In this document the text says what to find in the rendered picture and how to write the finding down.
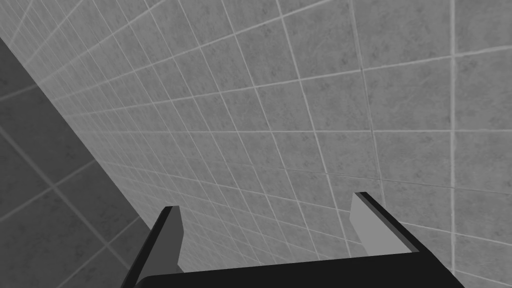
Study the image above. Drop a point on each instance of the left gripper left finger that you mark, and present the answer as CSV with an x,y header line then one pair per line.
x,y
162,248

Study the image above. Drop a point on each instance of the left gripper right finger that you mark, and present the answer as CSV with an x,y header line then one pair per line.
x,y
380,232

